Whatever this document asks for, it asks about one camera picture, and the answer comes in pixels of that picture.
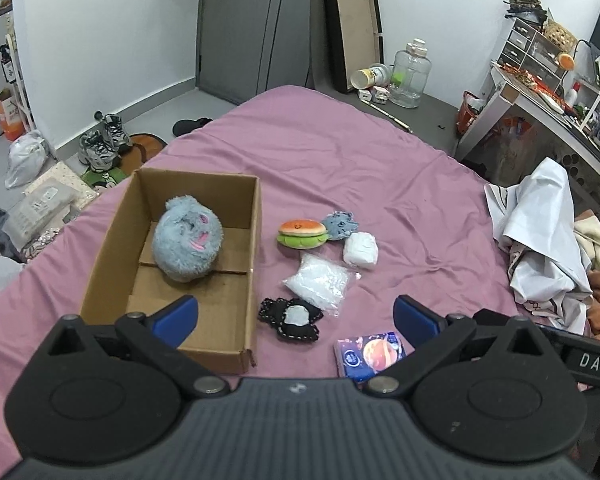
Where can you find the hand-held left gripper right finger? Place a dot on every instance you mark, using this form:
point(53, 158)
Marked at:
point(414, 320)

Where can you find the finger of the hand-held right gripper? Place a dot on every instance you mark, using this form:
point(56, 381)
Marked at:
point(490, 315)

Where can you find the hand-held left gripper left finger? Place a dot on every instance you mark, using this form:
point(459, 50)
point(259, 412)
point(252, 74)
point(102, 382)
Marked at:
point(176, 317)

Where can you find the brown cardboard box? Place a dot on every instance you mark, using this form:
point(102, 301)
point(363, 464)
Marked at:
point(220, 305)

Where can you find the blue printed tissue pack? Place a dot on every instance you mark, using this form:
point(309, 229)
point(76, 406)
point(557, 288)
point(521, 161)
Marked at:
point(360, 356)

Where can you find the clear bag of white stuffing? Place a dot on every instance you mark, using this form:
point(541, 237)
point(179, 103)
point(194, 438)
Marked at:
point(320, 280)

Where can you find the small blue-grey felt toy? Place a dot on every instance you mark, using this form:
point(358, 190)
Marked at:
point(338, 225)

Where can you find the burger plush toy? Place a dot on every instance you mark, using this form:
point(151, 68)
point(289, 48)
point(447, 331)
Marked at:
point(300, 236)

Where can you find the white soft pack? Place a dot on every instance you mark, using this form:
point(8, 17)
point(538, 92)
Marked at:
point(360, 250)

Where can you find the fluffy blue plush ball toy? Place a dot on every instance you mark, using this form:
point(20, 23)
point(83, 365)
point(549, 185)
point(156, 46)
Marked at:
point(185, 245)

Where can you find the black felt toy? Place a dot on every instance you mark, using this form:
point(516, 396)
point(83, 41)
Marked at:
point(279, 321)

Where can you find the white crumpled cloth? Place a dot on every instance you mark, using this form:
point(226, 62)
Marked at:
point(545, 220)

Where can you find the beige cloth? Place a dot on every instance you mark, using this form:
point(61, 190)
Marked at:
point(596, 240)

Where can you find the green cartoon floor rug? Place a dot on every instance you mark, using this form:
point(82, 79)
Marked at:
point(140, 152)

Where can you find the grey wrapped package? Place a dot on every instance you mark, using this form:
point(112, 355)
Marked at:
point(37, 212)

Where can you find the beige patterned package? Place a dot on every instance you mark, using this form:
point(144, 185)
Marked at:
point(67, 177)

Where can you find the orange plastic bag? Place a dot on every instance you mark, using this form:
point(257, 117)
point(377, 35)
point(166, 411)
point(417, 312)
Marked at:
point(512, 135)

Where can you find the grey sneaker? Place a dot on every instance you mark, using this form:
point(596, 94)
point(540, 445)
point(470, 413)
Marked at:
point(96, 151)
point(116, 132)

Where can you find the grey furry cloth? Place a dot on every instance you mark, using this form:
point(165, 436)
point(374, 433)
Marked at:
point(2, 237)

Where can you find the black slippers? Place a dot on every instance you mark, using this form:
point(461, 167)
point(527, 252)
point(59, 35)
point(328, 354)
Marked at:
point(192, 126)

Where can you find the white desk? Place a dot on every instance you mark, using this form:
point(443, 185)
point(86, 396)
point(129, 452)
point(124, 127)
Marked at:
point(485, 120)

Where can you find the red basket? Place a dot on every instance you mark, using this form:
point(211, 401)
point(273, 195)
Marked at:
point(467, 115)

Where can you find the thin wooden stick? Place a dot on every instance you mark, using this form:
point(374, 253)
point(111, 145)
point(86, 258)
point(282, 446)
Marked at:
point(387, 116)

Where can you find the white plastic bag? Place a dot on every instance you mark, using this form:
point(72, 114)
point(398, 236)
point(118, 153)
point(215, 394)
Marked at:
point(26, 157)

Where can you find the white power adapter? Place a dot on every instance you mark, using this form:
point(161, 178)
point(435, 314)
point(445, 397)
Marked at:
point(376, 94)

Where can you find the clear plastic water jug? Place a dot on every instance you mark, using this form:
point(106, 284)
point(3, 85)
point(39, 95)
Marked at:
point(410, 76)

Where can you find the white paper cup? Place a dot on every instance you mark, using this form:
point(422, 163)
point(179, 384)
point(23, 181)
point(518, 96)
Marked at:
point(370, 77)

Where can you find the orange carton box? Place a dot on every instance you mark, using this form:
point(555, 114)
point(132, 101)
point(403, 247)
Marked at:
point(9, 117)

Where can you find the orange round figure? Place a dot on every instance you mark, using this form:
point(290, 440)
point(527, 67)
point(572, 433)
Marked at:
point(566, 61)

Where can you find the grey desk drawer organiser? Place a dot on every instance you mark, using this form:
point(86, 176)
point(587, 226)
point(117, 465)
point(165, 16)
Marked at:
point(522, 45)

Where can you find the white shelf rack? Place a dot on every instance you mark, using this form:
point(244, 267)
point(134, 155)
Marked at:
point(19, 80)

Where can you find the woven basket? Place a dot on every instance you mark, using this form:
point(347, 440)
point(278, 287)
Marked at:
point(560, 36)

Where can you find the grey door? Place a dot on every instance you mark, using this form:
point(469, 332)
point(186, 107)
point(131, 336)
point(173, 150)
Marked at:
point(240, 35)

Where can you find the black framed board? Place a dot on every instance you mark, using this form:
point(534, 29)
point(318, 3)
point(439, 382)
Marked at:
point(355, 20)

